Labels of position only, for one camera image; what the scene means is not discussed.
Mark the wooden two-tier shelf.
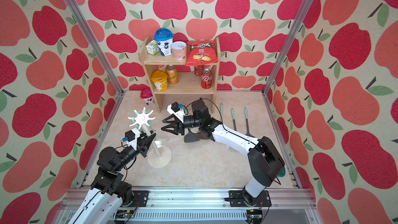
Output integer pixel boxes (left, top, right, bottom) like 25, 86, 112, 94
138, 36, 221, 113

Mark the aluminium frame post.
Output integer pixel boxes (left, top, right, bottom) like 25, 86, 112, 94
262, 0, 314, 99
63, 0, 124, 96

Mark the aluminium frame post right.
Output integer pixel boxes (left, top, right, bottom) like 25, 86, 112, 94
262, 0, 314, 99

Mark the red cola can back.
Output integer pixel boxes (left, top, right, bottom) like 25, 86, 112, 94
194, 65, 204, 77

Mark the blue lid cup on floor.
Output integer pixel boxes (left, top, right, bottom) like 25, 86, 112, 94
277, 167, 286, 177

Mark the aluminium frame post left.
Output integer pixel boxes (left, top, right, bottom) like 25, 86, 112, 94
63, 0, 124, 96

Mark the steel spoon dark wooden handle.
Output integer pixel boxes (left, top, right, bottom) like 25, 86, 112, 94
197, 133, 209, 140

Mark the red lid small cup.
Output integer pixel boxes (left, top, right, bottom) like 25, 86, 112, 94
140, 88, 154, 105

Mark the white utensil rack stand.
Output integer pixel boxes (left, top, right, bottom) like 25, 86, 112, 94
127, 107, 172, 169

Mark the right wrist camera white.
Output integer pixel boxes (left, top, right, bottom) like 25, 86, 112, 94
167, 102, 185, 122

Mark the cream spoon green handle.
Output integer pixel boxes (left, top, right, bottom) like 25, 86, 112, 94
219, 103, 223, 122

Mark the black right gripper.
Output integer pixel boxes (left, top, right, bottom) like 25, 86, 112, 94
162, 113, 203, 135

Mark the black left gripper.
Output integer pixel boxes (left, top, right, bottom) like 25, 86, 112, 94
113, 131, 156, 173

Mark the blue lid yogurt cup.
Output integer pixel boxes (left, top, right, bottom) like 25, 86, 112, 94
154, 28, 174, 56

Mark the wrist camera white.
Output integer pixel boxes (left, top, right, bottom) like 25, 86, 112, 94
167, 102, 185, 122
121, 128, 141, 150

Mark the grey slotted spatula green handle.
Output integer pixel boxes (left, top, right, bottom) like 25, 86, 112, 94
244, 107, 254, 138

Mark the pink tin can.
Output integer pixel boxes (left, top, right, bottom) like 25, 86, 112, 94
171, 41, 187, 60

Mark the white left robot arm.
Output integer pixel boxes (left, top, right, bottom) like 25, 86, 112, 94
69, 129, 156, 224

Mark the red cola can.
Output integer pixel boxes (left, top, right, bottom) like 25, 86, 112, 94
194, 65, 204, 77
201, 68, 212, 89

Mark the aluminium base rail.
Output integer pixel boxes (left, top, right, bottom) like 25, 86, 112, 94
51, 187, 322, 224

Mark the yellow mango cup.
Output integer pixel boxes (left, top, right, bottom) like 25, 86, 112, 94
151, 70, 168, 92

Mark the red chips bag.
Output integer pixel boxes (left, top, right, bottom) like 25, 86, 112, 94
186, 40, 218, 66

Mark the red cola can front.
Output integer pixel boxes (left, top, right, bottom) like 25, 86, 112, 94
201, 68, 212, 89

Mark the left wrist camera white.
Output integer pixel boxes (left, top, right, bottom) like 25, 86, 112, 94
121, 128, 141, 150

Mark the orange soda can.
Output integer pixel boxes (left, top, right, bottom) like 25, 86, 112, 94
166, 65, 178, 85

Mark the small white green carton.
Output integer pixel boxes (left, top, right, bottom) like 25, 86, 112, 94
146, 40, 160, 55

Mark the grey turner green handle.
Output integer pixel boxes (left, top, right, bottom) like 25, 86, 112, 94
231, 108, 237, 131

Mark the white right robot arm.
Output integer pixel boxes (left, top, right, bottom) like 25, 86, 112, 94
161, 98, 285, 206

